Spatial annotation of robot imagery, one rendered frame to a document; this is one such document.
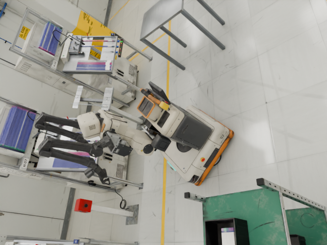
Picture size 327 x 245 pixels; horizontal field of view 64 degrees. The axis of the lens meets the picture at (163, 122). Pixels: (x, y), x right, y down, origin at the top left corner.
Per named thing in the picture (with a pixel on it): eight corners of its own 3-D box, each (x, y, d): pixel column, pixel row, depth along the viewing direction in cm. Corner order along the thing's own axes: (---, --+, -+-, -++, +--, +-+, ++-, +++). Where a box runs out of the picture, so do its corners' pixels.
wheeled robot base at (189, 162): (201, 110, 309) (187, 101, 294) (237, 133, 259) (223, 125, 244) (171, 156, 318) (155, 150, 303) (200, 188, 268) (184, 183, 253)
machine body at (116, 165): (133, 142, 397) (97, 128, 360) (128, 187, 364) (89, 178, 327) (109, 152, 439) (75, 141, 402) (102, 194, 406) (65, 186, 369)
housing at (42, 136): (54, 121, 342) (49, 116, 330) (45, 156, 319) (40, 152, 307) (48, 121, 343) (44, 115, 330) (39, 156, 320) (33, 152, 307)
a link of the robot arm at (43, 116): (38, 113, 210) (37, 109, 218) (33, 129, 213) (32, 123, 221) (91, 125, 235) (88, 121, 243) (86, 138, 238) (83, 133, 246)
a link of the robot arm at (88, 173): (93, 163, 202) (91, 157, 209) (81, 172, 201) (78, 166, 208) (101, 172, 209) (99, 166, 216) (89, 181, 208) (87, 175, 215)
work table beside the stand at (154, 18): (225, 48, 321) (181, 9, 273) (183, 70, 369) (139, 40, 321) (225, 22, 340) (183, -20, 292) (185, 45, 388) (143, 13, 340)
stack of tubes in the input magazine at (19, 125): (36, 113, 321) (13, 104, 305) (25, 151, 297) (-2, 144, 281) (32, 116, 329) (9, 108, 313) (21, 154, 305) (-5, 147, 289)
